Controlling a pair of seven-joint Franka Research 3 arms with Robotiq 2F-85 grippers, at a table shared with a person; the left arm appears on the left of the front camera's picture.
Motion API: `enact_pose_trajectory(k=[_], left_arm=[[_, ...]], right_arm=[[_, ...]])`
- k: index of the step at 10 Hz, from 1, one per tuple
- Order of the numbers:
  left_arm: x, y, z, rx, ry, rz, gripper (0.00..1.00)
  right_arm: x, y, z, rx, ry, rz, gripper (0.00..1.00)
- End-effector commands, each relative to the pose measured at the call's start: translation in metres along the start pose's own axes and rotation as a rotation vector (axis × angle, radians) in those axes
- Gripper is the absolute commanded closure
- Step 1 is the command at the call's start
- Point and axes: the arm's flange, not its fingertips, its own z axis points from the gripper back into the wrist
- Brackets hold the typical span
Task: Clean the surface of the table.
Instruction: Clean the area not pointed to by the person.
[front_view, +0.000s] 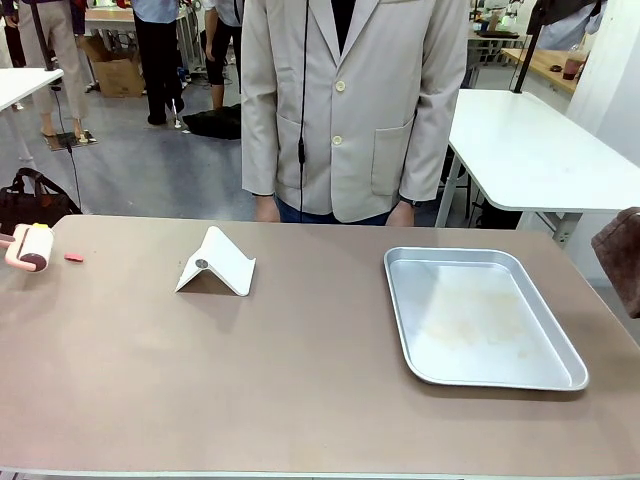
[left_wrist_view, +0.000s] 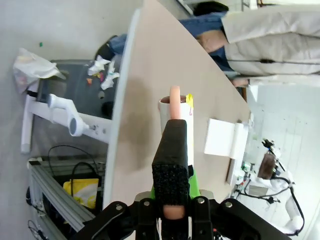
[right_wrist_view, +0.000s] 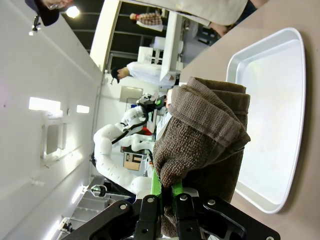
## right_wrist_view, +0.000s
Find silver metal tray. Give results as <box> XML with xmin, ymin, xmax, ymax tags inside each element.
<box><xmin>225</xmin><ymin>27</ymin><xmax>307</xmax><ymax>215</ymax></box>

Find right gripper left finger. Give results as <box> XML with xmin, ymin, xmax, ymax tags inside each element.
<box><xmin>67</xmin><ymin>169</ymin><xmax>165</xmax><ymax>240</ymax></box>

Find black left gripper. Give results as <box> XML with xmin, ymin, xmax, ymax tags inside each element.
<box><xmin>136</xmin><ymin>93</ymin><xmax>162</xmax><ymax>124</ymax></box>

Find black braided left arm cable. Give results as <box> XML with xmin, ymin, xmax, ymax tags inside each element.
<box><xmin>111</xmin><ymin>109</ymin><xmax>151</xmax><ymax>145</ymax></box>

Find person's left hand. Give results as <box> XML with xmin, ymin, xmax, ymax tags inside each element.
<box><xmin>209</xmin><ymin>21</ymin><xmax>230</xmax><ymax>38</ymax></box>

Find round ceiling lamp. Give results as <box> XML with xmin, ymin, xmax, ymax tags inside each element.
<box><xmin>65</xmin><ymin>5</ymin><xmax>81</xmax><ymax>19</ymax></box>

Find bystander in black top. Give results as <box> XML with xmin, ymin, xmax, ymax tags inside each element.
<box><xmin>24</xmin><ymin>0</ymin><xmax>74</xmax><ymax>27</ymax></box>

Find white cloth label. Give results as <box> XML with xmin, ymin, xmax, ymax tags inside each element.
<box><xmin>155</xmin><ymin>112</ymin><xmax>173</xmax><ymax>139</ymax></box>

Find bystander with black cap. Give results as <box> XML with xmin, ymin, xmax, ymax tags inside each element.
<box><xmin>110</xmin><ymin>61</ymin><xmax>177</xmax><ymax>88</ymax></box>

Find brown terry cloth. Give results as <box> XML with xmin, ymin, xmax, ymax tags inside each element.
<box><xmin>152</xmin><ymin>76</ymin><xmax>252</xmax><ymax>238</ymax></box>

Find bystander in plaid shirt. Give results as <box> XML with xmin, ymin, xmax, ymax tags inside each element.
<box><xmin>129</xmin><ymin>12</ymin><xmax>164</xmax><ymax>33</ymax></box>

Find brown cardboard box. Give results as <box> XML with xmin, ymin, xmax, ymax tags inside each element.
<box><xmin>123</xmin><ymin>152</ymin><xmax>145</xmax><ymax>172</ymax></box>

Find blue jeans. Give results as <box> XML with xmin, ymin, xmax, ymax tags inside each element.
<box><xmin>238</xmin><ymin>0</ymin><xmax>259</xmax><ymax>19</ymax></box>

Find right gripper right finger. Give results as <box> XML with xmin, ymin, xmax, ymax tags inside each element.
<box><xmin>171</xmin><ymin>180</ymin><xmax>281</xmax><ymax>240</ymax></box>

